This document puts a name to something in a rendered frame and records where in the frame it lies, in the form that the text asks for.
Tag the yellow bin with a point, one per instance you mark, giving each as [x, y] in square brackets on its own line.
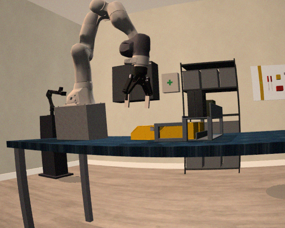
[176, 131]
[143, 133]
[201, 126]

